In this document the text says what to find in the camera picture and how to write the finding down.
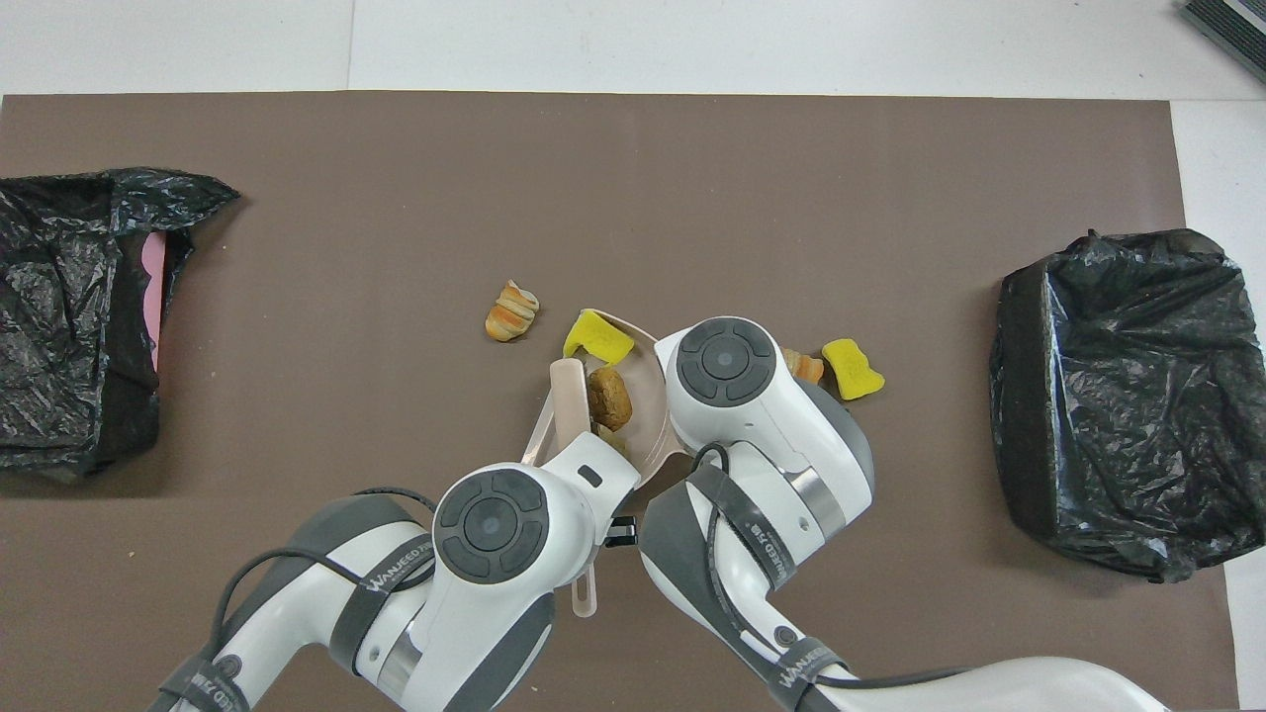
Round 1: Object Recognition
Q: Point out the beige plastic dustpan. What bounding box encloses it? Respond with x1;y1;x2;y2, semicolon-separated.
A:
521;310;693;492

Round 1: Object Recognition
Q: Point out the pink plastic bin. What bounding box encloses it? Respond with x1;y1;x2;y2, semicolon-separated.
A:
140;232;169;375

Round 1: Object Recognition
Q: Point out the dark grey ribbed object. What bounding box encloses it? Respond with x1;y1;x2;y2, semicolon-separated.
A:
1177;0;1266;85

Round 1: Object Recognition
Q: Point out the brown table mat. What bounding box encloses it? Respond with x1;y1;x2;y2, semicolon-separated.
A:
0;91;1242;712

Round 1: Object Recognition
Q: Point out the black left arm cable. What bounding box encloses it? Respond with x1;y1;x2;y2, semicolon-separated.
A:
203;485;441;693

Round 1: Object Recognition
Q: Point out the brown bread roll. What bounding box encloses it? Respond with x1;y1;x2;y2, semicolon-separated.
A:
587;366;634;432

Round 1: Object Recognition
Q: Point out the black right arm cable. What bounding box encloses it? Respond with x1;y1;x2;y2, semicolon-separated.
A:
690;443;990;693

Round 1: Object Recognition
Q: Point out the beige hand brush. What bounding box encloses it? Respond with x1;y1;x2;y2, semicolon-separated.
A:
550;358;602;620

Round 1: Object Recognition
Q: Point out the yellow sponge piece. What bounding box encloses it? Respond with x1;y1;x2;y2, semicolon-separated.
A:
822;338;886;401
563;309;636;363

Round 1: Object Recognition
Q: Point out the black trash bag bin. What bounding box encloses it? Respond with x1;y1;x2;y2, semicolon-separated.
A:
0;168;241;483
989;228;1266;584

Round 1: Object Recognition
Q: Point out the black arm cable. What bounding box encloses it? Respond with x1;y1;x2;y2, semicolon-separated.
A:
690;443;990;693
203;485;441;693

